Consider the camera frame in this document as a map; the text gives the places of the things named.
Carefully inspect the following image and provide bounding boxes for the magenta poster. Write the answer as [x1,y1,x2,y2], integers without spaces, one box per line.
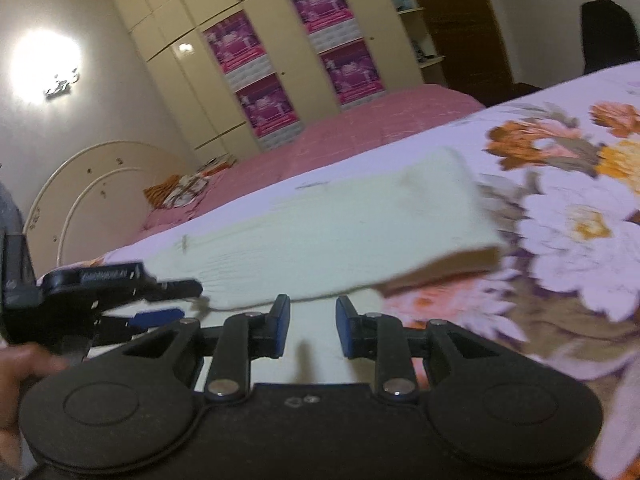
[203,11,274,92]
[235,74,304,151]
[291,0,362,53]
[320,39,386,110]

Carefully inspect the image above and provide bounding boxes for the dark wooden door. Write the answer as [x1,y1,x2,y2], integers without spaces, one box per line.
[418,0,514,106]

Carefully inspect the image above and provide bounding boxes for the lower left magenta poster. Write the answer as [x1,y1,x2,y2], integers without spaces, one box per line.
[235,74,304,151]

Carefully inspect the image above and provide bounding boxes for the corner open shelves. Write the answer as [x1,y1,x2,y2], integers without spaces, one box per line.
[390,0,448,87]

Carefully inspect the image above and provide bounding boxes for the orange patterned pillow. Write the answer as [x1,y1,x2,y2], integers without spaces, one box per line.
[143,174,208,209]

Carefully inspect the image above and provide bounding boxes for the cream built-in wardrobe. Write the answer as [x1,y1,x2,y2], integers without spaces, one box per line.
[114,0,422,160]

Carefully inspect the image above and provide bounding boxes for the black chair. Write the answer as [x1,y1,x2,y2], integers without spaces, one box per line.
[580,0,639,75]

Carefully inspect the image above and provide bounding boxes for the wall lamp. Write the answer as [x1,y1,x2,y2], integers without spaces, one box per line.
[43,67,80,101]

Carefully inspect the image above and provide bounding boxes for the cream round headboard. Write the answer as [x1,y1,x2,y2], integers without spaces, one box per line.
[24,140,196,276]

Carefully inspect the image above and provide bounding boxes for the floral white bedsheet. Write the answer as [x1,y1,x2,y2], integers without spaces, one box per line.
[68,63,639,479]

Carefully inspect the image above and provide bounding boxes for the person's left hand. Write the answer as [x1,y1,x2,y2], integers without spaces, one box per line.
[1,344,67,454]

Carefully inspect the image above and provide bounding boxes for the upper left magenta poster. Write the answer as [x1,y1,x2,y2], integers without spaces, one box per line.
[203,11,274,92]

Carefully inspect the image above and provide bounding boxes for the lower right magenta poster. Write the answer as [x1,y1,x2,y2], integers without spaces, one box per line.
[320,39,386,110]

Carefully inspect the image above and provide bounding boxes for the pale green small garment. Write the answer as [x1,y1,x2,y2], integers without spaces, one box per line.
[145,148,506,310]

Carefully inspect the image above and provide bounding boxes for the pink quilted bedspread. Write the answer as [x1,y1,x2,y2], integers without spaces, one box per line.
[134,84,484,242]

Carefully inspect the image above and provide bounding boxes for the grey curtain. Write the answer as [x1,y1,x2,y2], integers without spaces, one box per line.
[0,183,24,234]

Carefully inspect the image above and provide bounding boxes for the upper right magenta poster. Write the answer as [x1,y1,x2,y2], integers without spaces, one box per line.
[291,0,362,53]

